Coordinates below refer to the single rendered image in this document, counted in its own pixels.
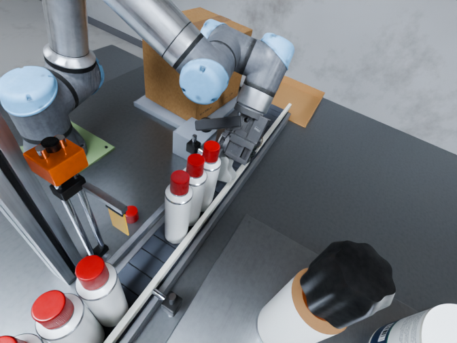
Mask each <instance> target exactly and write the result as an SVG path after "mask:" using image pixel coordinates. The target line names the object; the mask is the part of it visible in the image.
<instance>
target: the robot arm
mask: <svg viewBox="0 0 457 343"><path fill-rule="evenodd" d="M103 1H104V2H105V3H106V4H107V5H108V6H109V7H110V8H111V9H112V10H113V11H114V12H115V13H116V14H117V15H119V17H121V19H123V21H125V23H127V24H128V25H129V26H130V28H132V29H133V30H134V31H135V32H136V33H137V34H138V35H139V36H140V37H141V38H142V39H143V40H144V41H145V42H146V43H147V44H149V45H150V46H151V47H152V48H153V49H154V50H155V51H156V52H157V53H158V54H159V55H160V56H161V57H162V58H163V59H164V60H166V62H168V64H170V66H172V67H173V68H174V69H175V70H176V71H177V72H178V73H179V74H180V87H181V88H182V91H183V93H184V95H185V96H186V97H187V98H188V99H189V100H191V101H192V102H194V103H197V104H201V105H207V104H211V103H213V102H215V101H217V100H218V98H219V97H220V96H221V94H222V93H223V92H224V91H225V90H226V88H227V86H228V84H229V80H230V78H231V76H232V74H233V72H234V71H235V72H237V73H239V74H241V75H244V76H246V78H245V81H244V83H243V85H242V87H241V90H240V92H239V94H238V97H237V99H236V100H237V102H238V103H236V104H235V107H234V109H236V110H237V111H239V112H241V115H240V116H229V117H223V118H208V117H204V118H202V119H201V120H196V121H195V122H194V123H195V129H196V130H197V131H202V132H204V133H208V132H210V131H212V129H224V130H225V131H223V132H222V134H221V136H220V138H219V140H218V143H219V145H220V152H219V155H218V157H219V158H220V160H221V162H222V163H221V166H220V171H219V174H218V180H219V181H222V182H230V181H231V180H234V179H235V178H236V176H237V173H236V172H235V170H234V169H233V167H232V165H233V162H234V161H236V162H238V163H241V164H242V165H246V164H247V163H249V162H250V161H253V159H254V157H255V155H256V153H257V151H258V148H259V147H260V146H261V145H262V142H263V138H262V136H263V133H264V131H265V129H266V127H267V125H269V123H270V121H271V120H270V119H268V118H265V117H264V115H263V114H266V113H267V112H268V109H269V107H270V105H271V103H272V101H273V98H274V96H275V94H276V92H277V90H278V88H279V86H280V84H281V82H282V79H283V77H284V75H285V73H286V71H288V66H289V64H290V62H291V59H292V57H293V54H294V46H293V44H292V43H291V42H290V41H288V40H287V39H285V38H284V37H282V36H279V35H276V34H274V33H265V34H264V35H263V38H262V39H261V40H258V39H254V38H253V37H250V36H249V35H246V34H245V33H242V32H240V31H238V30H236V29H234V28H232V27H230V26H228V25H227V24H225V23H223V22H218V21H216V20H213V19H209V20H207V21H206V22H205V23H204V25H203V27H202V29H201V32H200V30H198V28H196V27H195V26H194V25H193V24H192V22H191V21H190V20H189V19H188V18H187V17H186V16H185V15H184V13H183V12H182V11H181V10H180V9H179V8H178V7H177V6H176V5H175V3H174V2H172V0H103ZM42 5H43V9H44V17H45V21H46V29H47V34H48V41H49V43H48V44H46V45H45V46H44V49H43V54H44V61H45V65H44V67H38V66H24V67H23V68H22V69H20V68H15V69H13V70H11V71H9V72H7V73H5V74H4V75H3V76H2V77H1V78H0V100H1V105H2V106H3V108H4V109H5V111H6V112H7V113H8V114H9V116H10V118H11V119H12V121H13V123H14V124H15V126H16V128H17V130H18V132H19V133H20V135H21V136H22V139H23V150H24V152H26V151H28V150H30V149H32V148H33V147H35V146H37V145H39V144H41V141H42V140H43V139H44V138H46V137H54V136H55V135H64V136H65V138H66V139H68V140H69V141H71V142H73V143H74V144H76V145H78V146H79V147H81V148H83V149H84V152H85V154H86V153H87V146H86V142H85V140H84V138H83V137H82V136H81V135H80V134H79V133H78V132H77V131H76V130H75V128H74V127H73V126H72V124H71V121H70V118H69V113H70V112H72V111H73V110H74V109H75V108H77V107H78V106H79V105H80V104H81V103H82V102H84V101H85V100H86V99H87V98H89V97H90V96H91V95H93V94H95V93H96V92H97V91H98V90H99V88H100V87H101V86H102V84H103V81H104V70H103V67H102V65H100V64H99V60H98V59H97V57H96V56H95V54H94V52H93V51H92V50H91V49H90V48H89V43H88V12H87V0H42ZM248 118H249V122H247V119H248ZM261 138H262V142H261V140H260V139H261Z"/></svg>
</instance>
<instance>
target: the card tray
mask: <svg viewBox="0 0 457 343"><path fill-rule="evenodd" d="M324 94H325V92H323V91H320V90H318V89H316V88H314V87H311V86H308V85H306V84H304V83H302V82H299V81H297V80H294V79H292V78H289V77H288V76H284V77H283V79H282V82H281V84H280V87H279V89H278V90H277V92H276V94H275V96H274V98H273V101H272V103H271V104H273V105H276V106H277V107H279V108H282V109H285V108H286V106H287V105H288V104H289V103H291V104H292V105H291V107H290V109H289V110H288V112H289V113H291V115H290V118H289V119H288V120H289V121H291V122H293V123H296V124H298V125H300V126H302V127H306V126H307V124H308V122H309V120H310V119H311V117H312V116H313V114H314V112H315V111H316V108H317V107H318V105H319V103H320V102H321V100H322V98H323V96H324Z"/></svg>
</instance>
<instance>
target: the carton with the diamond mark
mask: <svg viewBox="0 0 457 343"><path fill-rule="evenodd" d="M182 12H183V13H184V15H185V16H186V17H187V18H188V19H189V20H190V21H191V22H192V24H193V25H194V26H195V27H196V28H198V30H200V32H201V29H202V27H203V25H204V23H205V22H206V21H207V20H209V19H213V20H216V21H218V22H223V23H225V24H227V25H228V26H230V27H232V28H234V29H236V30H238V31H240V32H242V33H245V34H246V35H249V36H250V37H251V36H252V31H253V30H252V29H250V28H248V27H245V26H243V25H242V24H239V23H237V22H234V21H232V20H231V19H228V18H226V17H223V16H221V15H217V14H215V13H213V12H211V11H208V10H206V9H203V8H202V7H197V8H193V9H190V10H184V11H182ZM142 46H143V68H144V80H145V92H146V97H147V98H148V99H150V100H152V101H153V102H155V103H157V104H159V105H161V106H162V107H164V108H165V109H167V110H169V111H170V112H173V113H174V114H176V115H178V116H179V117H181V118H183V119H184V120H186V121H187V120H188V119H190V118H191V117H193V118H195V119H197V120H201V119H202V118H204V117H208V116H209V115H210V114H212V113H213V112H215V111H216V110H217V109H219V108H221V107H222V106H223V105H225V104H226V103H228V102H229V101H230V100H232V99H233V98H235V97H236V96H237V94H238V91H239V86H240V82H241V77H242V75H241V74H240V73H237V72H235V71H234V72H233V74H232V76H231V78H230V80H229V81H228V86H227V88H226V90H225V91H224V92H223V93H222V94H221V96H220V97H219V98H218V100H217V101H215V102H213V103H211V104H207V105H201V104H197V103H194V102H192V101H191V100H189V99H188V98H187V97H186V96H185V95H184V93H183V91H182V88H181V87H180V74H179V73H178V72H177V71H176V70H175V69H174V68H173V67H172V66H170V64H168V62H166V60H164V59H163V58H162V57H161V56H160V55H159V54H158V53H157V52H156V51H155V50H154V49H153V48H152V47H151V46H150V45H149V44H147V43H146V42H145V41H144V40H143V39H142Z"/></svg>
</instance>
